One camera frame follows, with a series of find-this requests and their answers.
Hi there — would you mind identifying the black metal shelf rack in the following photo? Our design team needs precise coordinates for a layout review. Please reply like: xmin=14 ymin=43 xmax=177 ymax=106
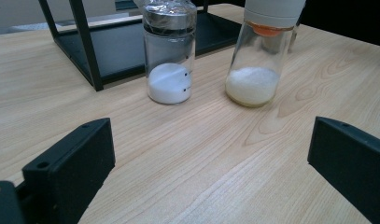
xmin=37 ymin=0 xmax=245 ymax=92

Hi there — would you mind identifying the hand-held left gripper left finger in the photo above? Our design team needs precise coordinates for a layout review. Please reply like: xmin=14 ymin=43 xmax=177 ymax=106
xmin=21 ymin=117 xmax=117 ymax=224

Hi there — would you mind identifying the glass jar with silver lid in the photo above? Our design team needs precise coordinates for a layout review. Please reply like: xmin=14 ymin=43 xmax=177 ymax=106
xmin=137 ymin=0 xmax=198 ymax=105

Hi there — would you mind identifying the glass bottle with white cap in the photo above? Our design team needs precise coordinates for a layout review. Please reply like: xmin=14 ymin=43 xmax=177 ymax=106
xmin=224 ymin=0 xmax=307 ymax=108

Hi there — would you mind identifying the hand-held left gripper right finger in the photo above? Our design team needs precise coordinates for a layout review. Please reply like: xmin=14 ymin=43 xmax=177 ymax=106
xmin=307 ymin=116 xmax=380 ymax=224

